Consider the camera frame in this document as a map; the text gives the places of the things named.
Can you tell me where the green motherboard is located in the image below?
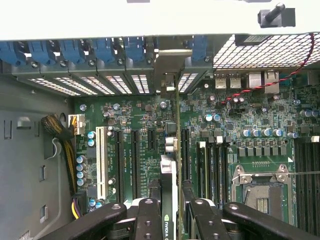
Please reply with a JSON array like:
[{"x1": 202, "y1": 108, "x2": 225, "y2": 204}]
[{"x1": 72, "y1": 72, "x2": 320, "y2": 226}]

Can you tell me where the yellow and black cable bundle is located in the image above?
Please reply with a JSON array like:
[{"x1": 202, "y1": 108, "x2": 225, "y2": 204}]
[{"x1": 40, "y1": 113, "x2": 87, "y2": 221}]

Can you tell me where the white power connector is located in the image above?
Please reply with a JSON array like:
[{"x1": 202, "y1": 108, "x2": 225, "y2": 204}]
[{"x1": 67, "y1": 113, "x2": 86, "y2": 136}]

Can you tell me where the short black expansion slot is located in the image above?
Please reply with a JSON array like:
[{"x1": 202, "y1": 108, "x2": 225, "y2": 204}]
[{"x1": 147, "y1": 127, "x2": 155, "y2": 151}]

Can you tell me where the thin metal locking lever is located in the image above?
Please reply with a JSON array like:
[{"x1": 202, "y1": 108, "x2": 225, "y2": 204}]
[{"x1": 286, "y1": 170, "x2": 320, "y2": 176}]

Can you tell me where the dark block with peg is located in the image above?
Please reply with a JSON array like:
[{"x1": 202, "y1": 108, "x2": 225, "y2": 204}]
[{"x1": 257, "y1": 2, "x2": 296, "y2": 29}]

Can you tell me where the red and black twisted wire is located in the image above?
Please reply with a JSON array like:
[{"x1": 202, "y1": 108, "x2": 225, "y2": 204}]
[{"x1": 220, "y1": 32, "x2": 316, "y2": 105}]

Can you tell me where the CPU socket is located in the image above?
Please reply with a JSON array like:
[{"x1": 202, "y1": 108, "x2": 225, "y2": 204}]
[{"x1": 229, "y1": 163, "x2": 296, "y2": 226}]

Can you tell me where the white expansion slot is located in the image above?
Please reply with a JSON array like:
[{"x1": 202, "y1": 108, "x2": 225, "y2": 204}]
[{"x1": 95, "y1": 125, "x2": 109, "y2": 201}]

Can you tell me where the open black PC case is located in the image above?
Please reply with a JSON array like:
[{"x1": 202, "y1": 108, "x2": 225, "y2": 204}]
[{"x1": 0, "y1": 32, "x2": 320, "y2": 240}]

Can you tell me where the grey power supply unit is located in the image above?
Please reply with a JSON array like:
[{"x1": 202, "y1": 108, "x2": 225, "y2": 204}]
[{"x1": 0, "y1": 74, "x2": 75, "y2": 240}]

